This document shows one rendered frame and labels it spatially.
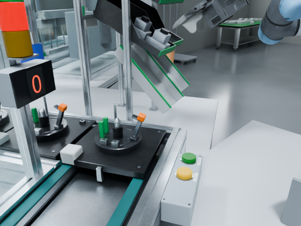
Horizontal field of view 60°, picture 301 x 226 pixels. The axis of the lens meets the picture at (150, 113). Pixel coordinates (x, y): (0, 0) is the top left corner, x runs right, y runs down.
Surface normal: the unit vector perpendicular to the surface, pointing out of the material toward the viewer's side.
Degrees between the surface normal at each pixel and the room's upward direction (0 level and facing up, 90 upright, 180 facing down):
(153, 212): 0
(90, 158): 0
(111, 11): 90
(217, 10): 91
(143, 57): 90
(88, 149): 0
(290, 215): 90
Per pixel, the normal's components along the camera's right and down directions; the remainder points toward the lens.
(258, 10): -0.70, 0.29
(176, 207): -0.29, 0.39
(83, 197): 0.00, -0.91
